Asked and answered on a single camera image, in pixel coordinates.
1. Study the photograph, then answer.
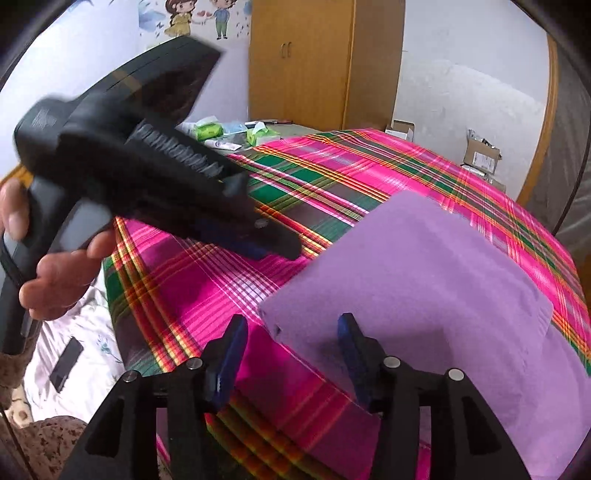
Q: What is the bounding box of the person's left forearm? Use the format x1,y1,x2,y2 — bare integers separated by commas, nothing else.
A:
0,353,88,480

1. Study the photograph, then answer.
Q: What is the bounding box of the white cardboard box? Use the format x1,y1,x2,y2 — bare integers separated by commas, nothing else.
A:
385,120,416,141

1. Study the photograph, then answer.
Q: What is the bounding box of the open brown cardboard box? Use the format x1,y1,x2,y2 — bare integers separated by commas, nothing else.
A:
462,129,503,175

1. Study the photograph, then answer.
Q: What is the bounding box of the person's left hand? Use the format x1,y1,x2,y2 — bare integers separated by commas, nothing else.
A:
0,178,116,321

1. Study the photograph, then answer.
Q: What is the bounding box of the black phone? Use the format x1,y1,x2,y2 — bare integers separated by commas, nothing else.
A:
48,337,85,393

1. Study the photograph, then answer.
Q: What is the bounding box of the green tissue pack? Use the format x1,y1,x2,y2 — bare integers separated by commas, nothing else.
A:
194,122,225,141

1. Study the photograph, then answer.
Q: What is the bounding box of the cartoon children wall sticker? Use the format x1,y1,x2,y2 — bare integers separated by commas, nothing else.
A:
108,0,252,49

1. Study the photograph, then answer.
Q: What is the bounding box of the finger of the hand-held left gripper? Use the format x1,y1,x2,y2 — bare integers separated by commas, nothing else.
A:
222,175,303,261
194,217,271,260

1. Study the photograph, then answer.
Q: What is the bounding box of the purple fleece top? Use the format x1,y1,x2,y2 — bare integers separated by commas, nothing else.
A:
259,190,591,480

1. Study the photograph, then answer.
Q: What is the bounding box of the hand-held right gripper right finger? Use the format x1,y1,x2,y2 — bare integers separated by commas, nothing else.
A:
337,313,532,480

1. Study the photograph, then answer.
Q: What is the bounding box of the white floral bedding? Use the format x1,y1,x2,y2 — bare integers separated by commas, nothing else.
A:
23,284,127,423

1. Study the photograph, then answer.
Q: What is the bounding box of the wooden door frame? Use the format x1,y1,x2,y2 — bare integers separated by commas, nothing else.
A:
515,32,561,206

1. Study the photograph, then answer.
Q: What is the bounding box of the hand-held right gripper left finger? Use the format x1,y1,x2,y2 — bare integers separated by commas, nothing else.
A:
69,315,250,480

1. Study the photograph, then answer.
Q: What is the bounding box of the pink plaid bed sheet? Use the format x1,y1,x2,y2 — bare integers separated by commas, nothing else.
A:
102,129,591,480

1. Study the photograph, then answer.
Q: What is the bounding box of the glass-topped desk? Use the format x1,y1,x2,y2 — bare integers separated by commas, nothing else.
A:
178,119,319,151

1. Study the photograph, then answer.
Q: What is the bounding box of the green tissue box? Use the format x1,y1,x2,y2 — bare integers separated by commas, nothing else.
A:
246,122,280,147

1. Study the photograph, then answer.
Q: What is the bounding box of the wooden wardrobe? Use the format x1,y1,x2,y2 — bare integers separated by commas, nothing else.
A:
248,0,406,134

